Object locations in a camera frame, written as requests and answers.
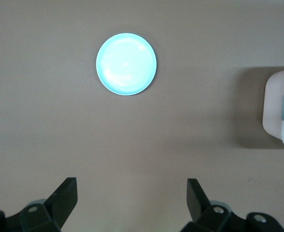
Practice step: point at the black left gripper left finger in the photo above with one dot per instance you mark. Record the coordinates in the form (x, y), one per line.
(62, 200)

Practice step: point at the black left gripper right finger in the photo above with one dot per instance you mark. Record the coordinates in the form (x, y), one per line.
(197, 200)

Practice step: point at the brown table mat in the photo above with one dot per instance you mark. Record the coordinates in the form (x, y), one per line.
(60, 120)

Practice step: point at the white lidded storage box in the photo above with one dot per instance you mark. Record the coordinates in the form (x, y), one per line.
(273, 108)

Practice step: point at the light blue round plate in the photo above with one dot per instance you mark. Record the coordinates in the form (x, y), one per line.
(126, 64)

